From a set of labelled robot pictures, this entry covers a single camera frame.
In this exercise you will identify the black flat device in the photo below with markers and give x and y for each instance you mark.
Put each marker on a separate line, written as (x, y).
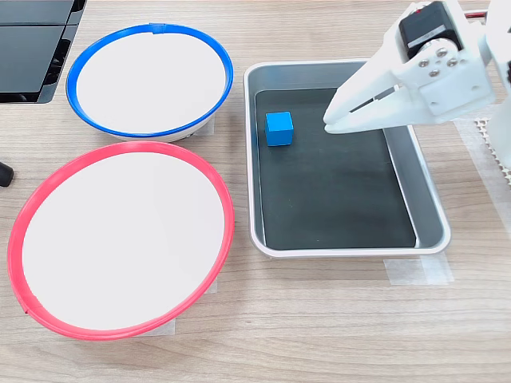
(24, 60)

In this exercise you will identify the red-rimmed white plate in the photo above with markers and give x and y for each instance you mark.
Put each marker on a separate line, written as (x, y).
(120, 239)

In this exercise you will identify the steel tray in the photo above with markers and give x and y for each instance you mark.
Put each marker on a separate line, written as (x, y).
(423, 207)

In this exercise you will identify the small blue cube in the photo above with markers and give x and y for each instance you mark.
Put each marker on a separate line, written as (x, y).
(278, 128)

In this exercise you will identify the clear tape strip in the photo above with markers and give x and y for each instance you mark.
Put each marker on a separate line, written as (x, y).
(417, 271)

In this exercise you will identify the black tray mat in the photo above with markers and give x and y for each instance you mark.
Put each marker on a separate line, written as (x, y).
(335, 191)

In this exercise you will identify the blue-rimmed white plate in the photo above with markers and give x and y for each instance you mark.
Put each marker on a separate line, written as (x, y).
(151, 84)

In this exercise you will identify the small black rounded object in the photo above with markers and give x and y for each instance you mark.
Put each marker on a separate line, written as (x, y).
(5, 174)

